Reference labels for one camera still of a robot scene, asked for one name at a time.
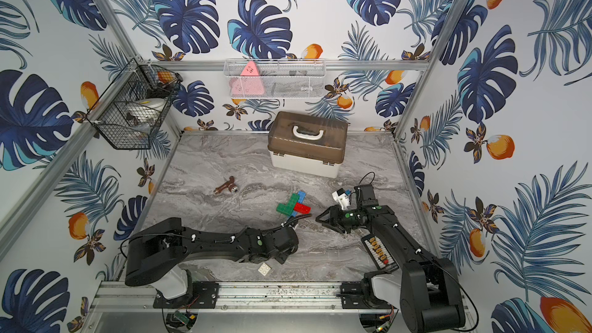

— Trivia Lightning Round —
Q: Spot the blue lego brick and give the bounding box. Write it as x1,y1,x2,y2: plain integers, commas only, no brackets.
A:
298,191,306,204

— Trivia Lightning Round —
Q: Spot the pink triangle card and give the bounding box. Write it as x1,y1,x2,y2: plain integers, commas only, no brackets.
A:
230,61,265,98

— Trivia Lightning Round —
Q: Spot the white bowl in basket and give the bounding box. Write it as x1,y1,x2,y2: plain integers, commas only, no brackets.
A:
124,98,166,124

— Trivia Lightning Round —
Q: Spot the black wire basket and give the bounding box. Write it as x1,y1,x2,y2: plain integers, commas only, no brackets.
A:
85,60,183,150

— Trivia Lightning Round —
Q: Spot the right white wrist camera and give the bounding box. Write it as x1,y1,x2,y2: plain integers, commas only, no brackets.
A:
331,188,352,211

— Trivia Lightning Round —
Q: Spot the brown lid storage box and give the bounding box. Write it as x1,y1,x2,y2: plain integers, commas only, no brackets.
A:
268,111,348,178

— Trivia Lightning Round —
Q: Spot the white square lego brick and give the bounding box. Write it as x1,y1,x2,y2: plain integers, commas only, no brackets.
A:
257,262,271,276

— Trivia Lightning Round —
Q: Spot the red lego brick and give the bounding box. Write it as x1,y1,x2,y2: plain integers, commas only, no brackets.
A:
294,202,311,214

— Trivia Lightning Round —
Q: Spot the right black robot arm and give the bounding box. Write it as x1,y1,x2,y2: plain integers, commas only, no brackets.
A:
315,184,467,332

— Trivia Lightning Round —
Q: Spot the green lego brick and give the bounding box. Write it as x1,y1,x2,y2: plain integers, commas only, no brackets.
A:
288,194,300,209
276,203,294,217

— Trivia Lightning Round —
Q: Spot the black abacus tray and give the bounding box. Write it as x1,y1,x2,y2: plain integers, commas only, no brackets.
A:
361,234,399,272

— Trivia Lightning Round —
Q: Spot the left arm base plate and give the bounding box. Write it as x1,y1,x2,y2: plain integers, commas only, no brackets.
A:
153,282,220,310

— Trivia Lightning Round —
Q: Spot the aluminium front rail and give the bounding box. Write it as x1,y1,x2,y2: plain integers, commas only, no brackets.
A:
90,282,391,314

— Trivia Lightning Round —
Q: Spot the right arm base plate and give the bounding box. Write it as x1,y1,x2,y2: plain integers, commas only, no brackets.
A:
337,278,401,310

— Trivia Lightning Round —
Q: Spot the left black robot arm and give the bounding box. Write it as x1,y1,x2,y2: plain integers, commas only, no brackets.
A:
124,215,308,300

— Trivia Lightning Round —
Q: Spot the clear wall shelf tray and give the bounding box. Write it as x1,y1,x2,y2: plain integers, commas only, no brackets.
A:
224,59,327,100

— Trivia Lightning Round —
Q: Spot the brown wooden stamp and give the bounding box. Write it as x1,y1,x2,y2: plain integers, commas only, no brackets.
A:
214,176,238,195

